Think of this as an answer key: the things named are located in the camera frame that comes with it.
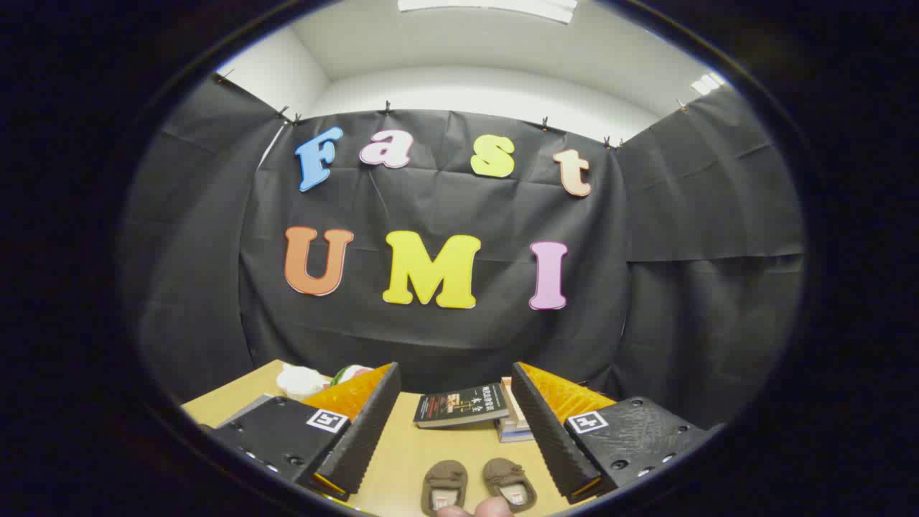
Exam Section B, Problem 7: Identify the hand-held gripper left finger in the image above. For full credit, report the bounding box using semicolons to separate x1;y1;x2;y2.
208;361;403;502

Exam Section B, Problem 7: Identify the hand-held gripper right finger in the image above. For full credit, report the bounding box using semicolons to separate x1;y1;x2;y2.
511;361;722;505

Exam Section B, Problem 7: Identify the brown fuzzy shoe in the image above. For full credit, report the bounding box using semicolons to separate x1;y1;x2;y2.
482;457;538;513
420;460;469;516

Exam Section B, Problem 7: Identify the beige cover book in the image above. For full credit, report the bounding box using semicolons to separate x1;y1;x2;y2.
500;377;531;423

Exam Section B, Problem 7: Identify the watermelon slice plush toy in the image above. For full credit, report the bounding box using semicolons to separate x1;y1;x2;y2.
330;365;375;387

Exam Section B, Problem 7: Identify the white plush toy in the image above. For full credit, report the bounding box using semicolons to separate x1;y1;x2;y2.
276;363;331;401

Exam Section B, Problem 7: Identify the black cover book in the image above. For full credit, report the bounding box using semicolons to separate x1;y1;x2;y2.
414;383;510;429

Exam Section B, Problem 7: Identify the long ceiling light panel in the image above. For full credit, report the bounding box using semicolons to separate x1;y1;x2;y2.
398;0;579;24

